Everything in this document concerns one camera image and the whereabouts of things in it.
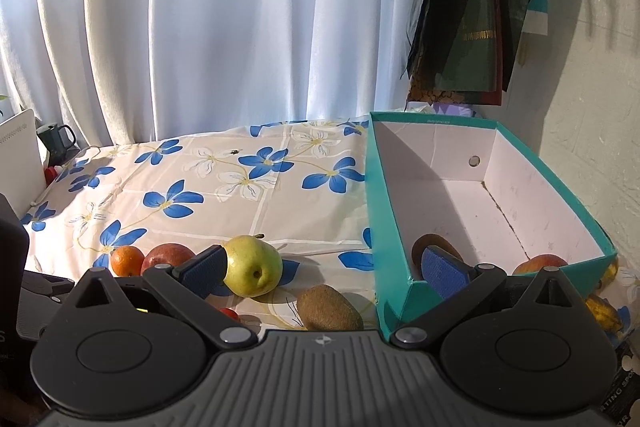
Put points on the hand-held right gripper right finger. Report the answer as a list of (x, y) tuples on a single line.
[(445, 274)]

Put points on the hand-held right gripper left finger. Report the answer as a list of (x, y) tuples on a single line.
[(205, 271)]

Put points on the green pear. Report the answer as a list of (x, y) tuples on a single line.
[(252, 267)]

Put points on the small red tomato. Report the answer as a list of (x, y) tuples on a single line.
[(231, 313)]

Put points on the teal cardboard box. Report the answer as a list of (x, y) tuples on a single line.
[(395, 257)]

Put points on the orange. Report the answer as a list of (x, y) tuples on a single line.
[(125, 259)]

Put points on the brown kiwi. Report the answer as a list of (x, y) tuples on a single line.
[(440, 241), (327, 307)]

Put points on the dark red apple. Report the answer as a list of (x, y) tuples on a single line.
[(165, 257)]

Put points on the small red object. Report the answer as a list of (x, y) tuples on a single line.
[(51, 175)]

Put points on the white device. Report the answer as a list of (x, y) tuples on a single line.
[(20, 157)]

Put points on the red yellow apple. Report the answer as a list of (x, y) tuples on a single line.
[(542, 263)]

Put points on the blue floral tablecloth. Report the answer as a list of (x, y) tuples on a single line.
[(300, 217)]

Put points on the dark green mug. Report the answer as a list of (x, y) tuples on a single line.
[(54, 141)]

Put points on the yellow pear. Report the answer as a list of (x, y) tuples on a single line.
[(605, 313)]

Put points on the purple patterned cloth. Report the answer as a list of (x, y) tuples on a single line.
[(452, 109)]

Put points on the brown gold patterned bag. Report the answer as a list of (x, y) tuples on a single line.
[(435, 94)]

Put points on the black printed box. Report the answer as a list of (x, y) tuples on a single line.
[(627, 387)]

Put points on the white curtain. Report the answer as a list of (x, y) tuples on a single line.
[(225, 32)]

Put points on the dark green gift bag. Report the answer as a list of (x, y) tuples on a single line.
[(465, 32)]

